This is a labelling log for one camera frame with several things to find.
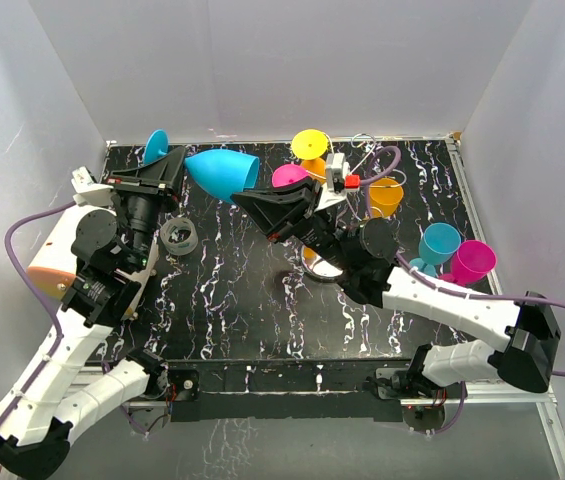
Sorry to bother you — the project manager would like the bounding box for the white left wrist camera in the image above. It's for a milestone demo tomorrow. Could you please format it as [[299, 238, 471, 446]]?
[[71, 166, 112, 208]]

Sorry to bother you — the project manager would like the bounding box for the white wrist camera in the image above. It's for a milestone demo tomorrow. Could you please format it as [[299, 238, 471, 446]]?
[[315, 153, 361, 211], [71, 166, 112, 208]]

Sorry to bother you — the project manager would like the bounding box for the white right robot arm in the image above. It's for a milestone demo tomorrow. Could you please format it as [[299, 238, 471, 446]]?
[[231, 179, 561, 397]]

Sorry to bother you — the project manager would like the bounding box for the chrome wire wine glass rack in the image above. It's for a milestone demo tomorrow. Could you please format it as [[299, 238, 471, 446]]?
[[299, 130, 409, 284]]

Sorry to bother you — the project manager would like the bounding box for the orange wine glass on rack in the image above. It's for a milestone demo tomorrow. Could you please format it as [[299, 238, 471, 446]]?
[[368, 177, 404, 218]]

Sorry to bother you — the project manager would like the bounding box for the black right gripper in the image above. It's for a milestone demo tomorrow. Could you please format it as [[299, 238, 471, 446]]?
[[232, 179, 353, 272]]

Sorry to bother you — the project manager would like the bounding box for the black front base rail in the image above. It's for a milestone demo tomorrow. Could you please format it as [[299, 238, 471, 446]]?
[[111, 357, 453, 426]]

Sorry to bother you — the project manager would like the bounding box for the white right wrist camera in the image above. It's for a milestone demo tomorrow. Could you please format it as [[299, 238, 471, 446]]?
[[315, 153, 361, 211]]

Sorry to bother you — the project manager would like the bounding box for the magenta wine glass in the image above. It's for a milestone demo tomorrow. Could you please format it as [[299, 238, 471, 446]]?
[[271, 164, 309, 188], [440, 240, 497, 286]]

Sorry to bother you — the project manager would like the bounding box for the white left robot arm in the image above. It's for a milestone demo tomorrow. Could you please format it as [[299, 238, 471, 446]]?
[[0, 147, 186, 479]]

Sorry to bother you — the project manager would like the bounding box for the blue wine glass back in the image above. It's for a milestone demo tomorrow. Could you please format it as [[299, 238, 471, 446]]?
[[409, 223, 462, 278]]

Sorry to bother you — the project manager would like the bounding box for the white orange appliance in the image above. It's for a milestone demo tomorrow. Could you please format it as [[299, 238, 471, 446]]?
[[27, 205, 159, 326]]

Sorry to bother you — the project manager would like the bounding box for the blue wine glass front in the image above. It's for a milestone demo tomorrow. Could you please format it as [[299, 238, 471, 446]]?
[[141, 130, 260, 203]]

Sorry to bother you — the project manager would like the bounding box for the blue wine glass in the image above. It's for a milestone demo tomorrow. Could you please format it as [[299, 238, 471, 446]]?
[[409, 223, 462, 278], [141, 130, 260, 203]]

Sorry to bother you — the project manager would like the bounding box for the orange wine glass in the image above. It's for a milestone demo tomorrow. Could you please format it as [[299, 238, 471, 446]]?
[[291, 129, 330, 181], [368, 177, 404, 218]]

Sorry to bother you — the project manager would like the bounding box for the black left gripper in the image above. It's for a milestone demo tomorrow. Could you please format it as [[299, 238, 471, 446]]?
[[107, 146, 186, 270]]

